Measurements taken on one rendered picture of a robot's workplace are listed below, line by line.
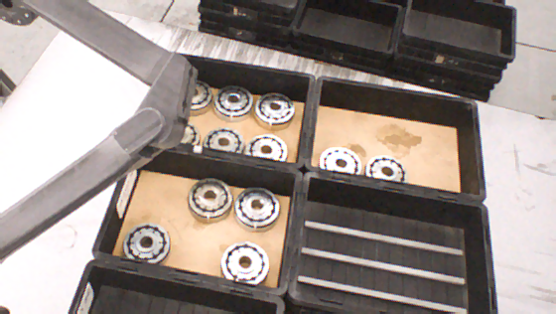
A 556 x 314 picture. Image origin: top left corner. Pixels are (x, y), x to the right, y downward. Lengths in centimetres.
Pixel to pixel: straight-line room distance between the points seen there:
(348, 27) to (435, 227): 126
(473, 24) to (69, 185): 195
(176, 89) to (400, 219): 76
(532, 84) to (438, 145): 161
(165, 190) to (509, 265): 87
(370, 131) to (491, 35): 107
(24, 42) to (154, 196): 182
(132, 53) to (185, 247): 59
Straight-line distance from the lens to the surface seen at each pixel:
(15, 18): 137
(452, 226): 137
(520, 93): 299
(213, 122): 142
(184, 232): 125
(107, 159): 76
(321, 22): 242
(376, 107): 148
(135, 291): 120
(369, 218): 132
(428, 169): 144
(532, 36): 334
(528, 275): 155
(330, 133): 143
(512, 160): 173
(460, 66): 222
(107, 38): 78
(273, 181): 126
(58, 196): 78
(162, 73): 73
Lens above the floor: 194
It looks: 54 degrees down
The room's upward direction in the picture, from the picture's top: 1 degrees clockwise
